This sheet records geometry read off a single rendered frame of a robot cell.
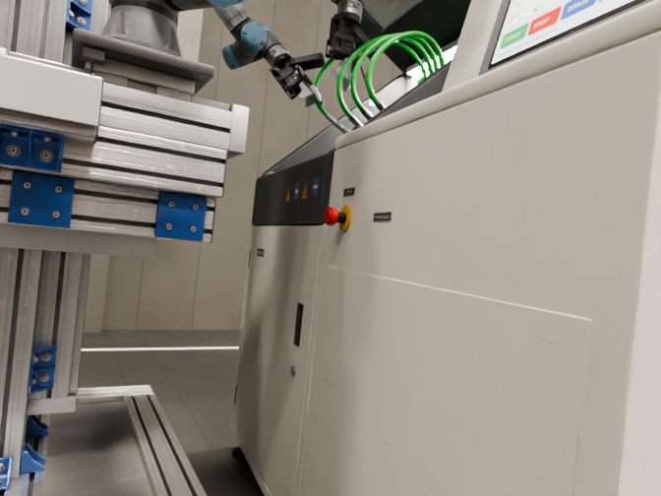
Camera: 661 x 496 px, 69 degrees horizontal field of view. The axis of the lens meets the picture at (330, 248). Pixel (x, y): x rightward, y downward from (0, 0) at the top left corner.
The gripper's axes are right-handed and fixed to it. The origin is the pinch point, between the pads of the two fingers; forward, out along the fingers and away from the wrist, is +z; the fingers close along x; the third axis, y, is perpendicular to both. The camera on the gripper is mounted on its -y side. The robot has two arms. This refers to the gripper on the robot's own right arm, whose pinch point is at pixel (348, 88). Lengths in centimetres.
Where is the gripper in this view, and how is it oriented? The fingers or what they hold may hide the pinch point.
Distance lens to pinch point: 151.9
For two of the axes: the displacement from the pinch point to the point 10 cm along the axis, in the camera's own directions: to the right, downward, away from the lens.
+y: -9.2, -0.9, -3.9
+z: -1.0, 9.9, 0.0
